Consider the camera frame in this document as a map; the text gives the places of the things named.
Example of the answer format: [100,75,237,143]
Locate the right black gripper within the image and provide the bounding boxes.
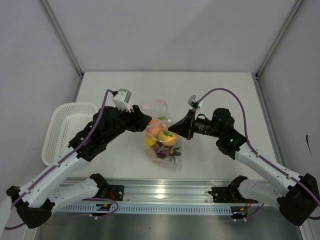
[168,108,222,141]

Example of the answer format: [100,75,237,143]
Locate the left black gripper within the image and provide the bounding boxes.
[104,103,152,144]

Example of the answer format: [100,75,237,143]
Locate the pink orange toy peach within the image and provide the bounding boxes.
[146,119,163,137]

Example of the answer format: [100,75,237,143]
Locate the white green toy cabbage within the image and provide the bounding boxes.
[157,116,166,121]

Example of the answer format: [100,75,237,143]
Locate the yellow toy pear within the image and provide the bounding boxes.
[143,136,157,148]

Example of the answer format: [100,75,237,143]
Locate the clear zip top bag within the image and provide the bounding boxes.
[140,99,182,172]

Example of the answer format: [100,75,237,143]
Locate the red toy apple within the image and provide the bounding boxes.
[152,142,173,159]

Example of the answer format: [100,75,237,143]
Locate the orange toy pineapple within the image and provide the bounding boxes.
[165,147,182,164]

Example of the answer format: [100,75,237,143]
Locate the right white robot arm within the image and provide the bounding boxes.
[169,108,320,226]

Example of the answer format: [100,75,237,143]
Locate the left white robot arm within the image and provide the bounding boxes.
[6,105,152,229]

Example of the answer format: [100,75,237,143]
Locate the white perforated plastic basket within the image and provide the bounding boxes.
[41,102,98,166]

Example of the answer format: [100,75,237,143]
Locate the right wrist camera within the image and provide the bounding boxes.
[187,94,201,111]

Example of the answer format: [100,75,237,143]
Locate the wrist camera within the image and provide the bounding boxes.
[112,88,132,112]
[187,94,201,111]

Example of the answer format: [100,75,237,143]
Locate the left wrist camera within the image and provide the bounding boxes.
[112,88,132,112]

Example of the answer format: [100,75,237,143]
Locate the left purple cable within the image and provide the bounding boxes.
[4,89,118,230]

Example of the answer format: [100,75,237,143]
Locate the purple cable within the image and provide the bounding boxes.
[4,89,118,230]
[197,87,320,221]

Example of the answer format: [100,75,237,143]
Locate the aluminium mounting rail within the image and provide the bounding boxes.
[59,178,307,207]

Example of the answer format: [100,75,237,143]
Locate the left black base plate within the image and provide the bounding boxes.
[106,185,125,202]

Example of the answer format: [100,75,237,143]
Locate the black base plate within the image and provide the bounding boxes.
[207,186,250,204]
[106,185,125,202]

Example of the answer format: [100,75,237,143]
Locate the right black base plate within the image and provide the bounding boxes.
[207,186,250,204]

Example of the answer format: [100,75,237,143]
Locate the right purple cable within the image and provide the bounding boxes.
[197,87,320,221]

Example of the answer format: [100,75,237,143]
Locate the white slotted cable duct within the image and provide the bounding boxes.
[60,202,233,216]

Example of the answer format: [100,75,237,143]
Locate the left aluminium frame post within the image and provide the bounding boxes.
[38,0,84,79]

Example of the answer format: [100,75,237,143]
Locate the aluminium frame post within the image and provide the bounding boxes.
[255,0,307,80]
[38,0,84,79]

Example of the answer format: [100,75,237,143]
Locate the right aluminium frame post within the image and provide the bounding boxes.
[255,0,307,80]

